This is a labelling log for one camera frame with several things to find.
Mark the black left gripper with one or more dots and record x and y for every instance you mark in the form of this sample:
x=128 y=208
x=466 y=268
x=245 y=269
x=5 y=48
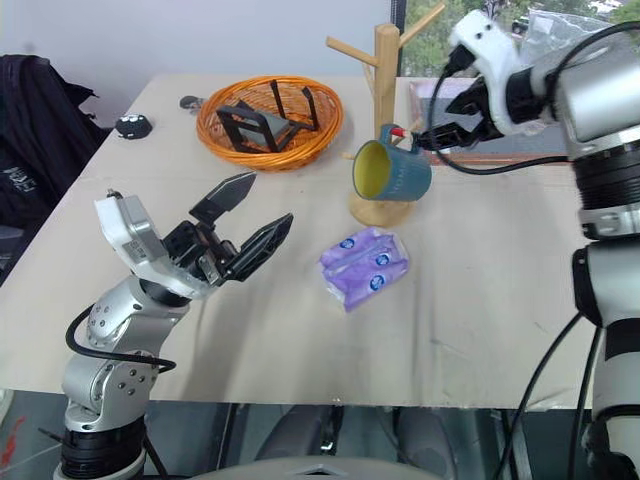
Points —
x=190 y=245

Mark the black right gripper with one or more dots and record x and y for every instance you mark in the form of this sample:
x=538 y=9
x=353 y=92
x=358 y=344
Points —
x=487 y=122

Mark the teal mug with yellow inside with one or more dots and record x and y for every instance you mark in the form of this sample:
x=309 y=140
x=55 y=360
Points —
x=400 y=175

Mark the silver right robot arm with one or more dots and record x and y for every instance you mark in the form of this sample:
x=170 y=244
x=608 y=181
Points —
x=600 y=100

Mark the wooden mug tree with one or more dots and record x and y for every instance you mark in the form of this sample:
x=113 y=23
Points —
x=385 y=75

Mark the orange woven basket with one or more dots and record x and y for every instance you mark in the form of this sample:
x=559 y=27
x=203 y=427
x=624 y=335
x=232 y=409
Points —
x=270 y=161

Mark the purple tissue pack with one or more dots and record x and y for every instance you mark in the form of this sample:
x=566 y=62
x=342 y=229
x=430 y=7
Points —
x=362 y=267

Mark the small dark grey object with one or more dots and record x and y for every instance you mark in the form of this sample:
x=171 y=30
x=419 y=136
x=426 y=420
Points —
x=189 y=103

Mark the clear plastic bag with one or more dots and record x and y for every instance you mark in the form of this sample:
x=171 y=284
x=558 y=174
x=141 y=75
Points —
x=550 y=25

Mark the black round dotted object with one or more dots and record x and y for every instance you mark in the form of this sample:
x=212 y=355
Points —
x=133 y=127

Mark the black jacket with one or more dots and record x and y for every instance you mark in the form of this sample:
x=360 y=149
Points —
x=40 y=125

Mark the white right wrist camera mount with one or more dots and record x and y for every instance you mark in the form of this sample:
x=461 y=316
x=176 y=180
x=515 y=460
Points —
x=492 y=42

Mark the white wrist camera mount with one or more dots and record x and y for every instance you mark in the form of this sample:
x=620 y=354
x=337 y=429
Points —
x=492 y=42
x=112 y=230

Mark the black folding frame stand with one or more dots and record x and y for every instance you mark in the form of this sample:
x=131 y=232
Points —
x=240 y=131

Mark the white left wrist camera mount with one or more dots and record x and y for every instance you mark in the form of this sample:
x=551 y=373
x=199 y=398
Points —
x=112 y=230

